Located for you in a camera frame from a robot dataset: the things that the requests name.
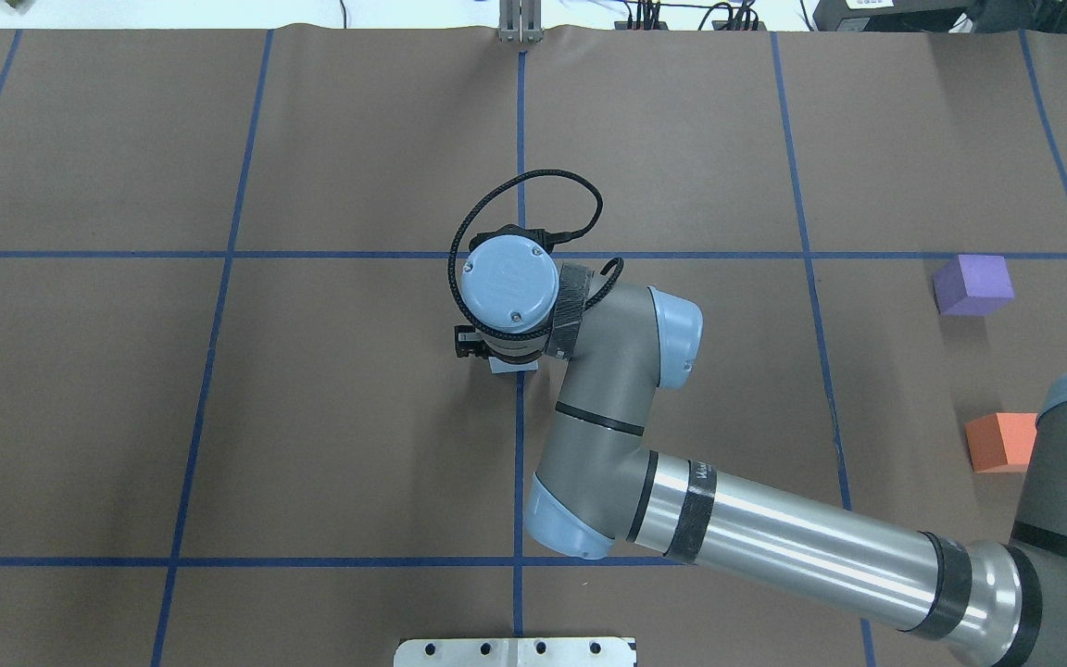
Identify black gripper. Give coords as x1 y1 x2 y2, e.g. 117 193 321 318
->
453 324 488 359

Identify light blue foam block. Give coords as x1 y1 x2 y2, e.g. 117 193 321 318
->
488 358 539 374

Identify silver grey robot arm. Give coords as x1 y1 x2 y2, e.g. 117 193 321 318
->
447 225 1067 666

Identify purple foam block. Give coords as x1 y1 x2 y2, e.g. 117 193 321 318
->
931 254 1015 317

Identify orange foam block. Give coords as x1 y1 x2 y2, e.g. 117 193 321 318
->
964 412 1037 473

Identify metal plate at bottom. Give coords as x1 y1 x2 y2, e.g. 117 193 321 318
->
393 636 639 666

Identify black device top right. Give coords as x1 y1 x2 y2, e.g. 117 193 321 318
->
812 1 972 32

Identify black cables at top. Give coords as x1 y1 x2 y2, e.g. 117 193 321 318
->
615 0 766 32

